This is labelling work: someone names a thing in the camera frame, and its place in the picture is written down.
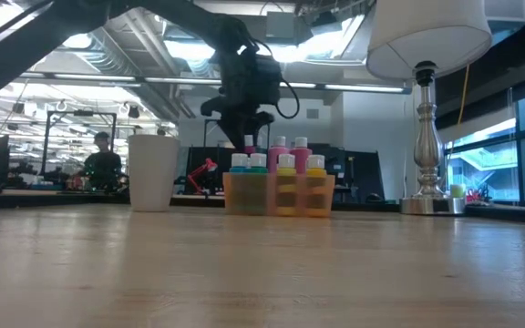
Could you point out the small red background object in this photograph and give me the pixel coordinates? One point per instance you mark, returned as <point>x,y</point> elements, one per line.
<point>474,195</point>

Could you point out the large pink paint bottle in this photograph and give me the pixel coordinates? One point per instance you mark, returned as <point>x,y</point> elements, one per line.
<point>279,146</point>

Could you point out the pale yellow small object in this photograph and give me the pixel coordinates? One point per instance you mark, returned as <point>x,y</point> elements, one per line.
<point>457,190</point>

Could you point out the long ceiling light strip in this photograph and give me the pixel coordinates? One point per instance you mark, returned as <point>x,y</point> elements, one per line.
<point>367,87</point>

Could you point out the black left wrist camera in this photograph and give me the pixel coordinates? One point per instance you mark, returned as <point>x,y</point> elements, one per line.
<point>269,77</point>

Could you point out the person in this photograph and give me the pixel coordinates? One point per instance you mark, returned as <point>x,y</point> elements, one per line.
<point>103,164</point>

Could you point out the small magenta paint bottle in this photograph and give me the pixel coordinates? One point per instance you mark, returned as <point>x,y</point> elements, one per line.
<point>249,148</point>

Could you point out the large red paint bottle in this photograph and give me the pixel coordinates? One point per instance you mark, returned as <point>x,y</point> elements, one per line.
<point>301,148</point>

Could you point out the small blue paint bottle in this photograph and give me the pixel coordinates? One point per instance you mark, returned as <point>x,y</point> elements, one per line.
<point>239,182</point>

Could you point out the small green paint bottle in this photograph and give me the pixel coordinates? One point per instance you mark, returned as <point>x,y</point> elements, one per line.
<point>258,182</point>

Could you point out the small yellow paint bottle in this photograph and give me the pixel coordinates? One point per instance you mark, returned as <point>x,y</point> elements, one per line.
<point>316,182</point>

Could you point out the silver table lamp white shade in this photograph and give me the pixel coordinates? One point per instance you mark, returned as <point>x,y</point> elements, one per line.
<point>426,36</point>

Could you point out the small ochre paint bottle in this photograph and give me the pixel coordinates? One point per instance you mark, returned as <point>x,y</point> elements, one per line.
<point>286,182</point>

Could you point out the red desk lamp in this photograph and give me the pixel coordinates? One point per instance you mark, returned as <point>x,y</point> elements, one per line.
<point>208,165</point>

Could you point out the orange translucent plastic bin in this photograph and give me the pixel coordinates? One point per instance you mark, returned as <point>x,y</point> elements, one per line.
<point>262,196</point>

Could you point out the white cup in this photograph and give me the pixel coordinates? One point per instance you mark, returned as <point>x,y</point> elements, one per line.
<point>153,173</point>

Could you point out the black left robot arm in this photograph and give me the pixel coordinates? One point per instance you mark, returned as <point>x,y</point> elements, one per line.
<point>39,32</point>

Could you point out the black partition panels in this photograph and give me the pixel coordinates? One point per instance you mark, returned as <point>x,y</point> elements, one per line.
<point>353,173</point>

